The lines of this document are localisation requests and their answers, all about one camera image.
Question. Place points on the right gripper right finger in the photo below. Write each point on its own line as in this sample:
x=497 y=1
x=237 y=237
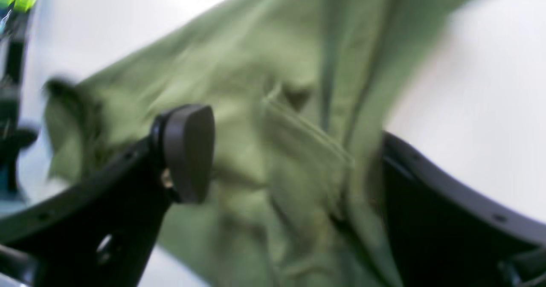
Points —
x=444 y=234

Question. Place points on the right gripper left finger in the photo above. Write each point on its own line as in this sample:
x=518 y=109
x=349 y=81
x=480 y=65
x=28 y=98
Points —
x=101 y=232

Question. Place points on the olive green T-shirt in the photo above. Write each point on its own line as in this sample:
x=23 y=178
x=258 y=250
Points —
x=300 y=90

